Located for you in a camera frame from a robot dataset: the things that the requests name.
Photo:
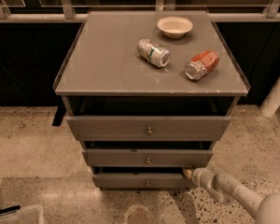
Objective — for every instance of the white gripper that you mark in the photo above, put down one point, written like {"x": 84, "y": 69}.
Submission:
{"x": 200, "y": 175}

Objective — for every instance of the grey bottom drawer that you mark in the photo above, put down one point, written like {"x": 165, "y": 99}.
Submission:
{"x": 142, "y": 181}

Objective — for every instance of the grey drawer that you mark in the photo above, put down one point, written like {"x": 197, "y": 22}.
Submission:
{"x": 148, "y": 128}
{"x": 146, "y": 157}
{"x": 142, "y": 181}

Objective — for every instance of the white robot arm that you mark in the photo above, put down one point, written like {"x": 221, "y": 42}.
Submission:
{"x": 224, "y": 188}

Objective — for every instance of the grey drawer cabinet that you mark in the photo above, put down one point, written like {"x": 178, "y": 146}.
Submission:
{"x": 104, "y": 75}

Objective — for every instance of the grey middle drawer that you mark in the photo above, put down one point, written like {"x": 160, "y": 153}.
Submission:
{"x": 146, "y": 157}

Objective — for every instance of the grey top drawer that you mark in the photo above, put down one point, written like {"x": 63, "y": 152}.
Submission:
{"x": 148, "y": 128}

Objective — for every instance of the orange soda can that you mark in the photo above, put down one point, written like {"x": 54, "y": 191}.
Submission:
{"x": 201, "y": 64}

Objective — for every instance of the white pole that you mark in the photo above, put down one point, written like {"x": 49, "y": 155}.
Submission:
{"x": 272, "y": 101}

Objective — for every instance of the green and white can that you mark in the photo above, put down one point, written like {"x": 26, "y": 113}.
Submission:
{"x": 153, "y": 53}

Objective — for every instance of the white paper bowl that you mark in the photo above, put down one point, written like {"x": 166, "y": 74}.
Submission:
{"x": 174, "y": 27}

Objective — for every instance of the clear plastic bin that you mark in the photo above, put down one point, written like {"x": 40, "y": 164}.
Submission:
{"x": 32, "y": 214}

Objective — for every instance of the metal railing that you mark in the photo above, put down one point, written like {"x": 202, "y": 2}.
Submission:
{"x": 65, "y": 3}

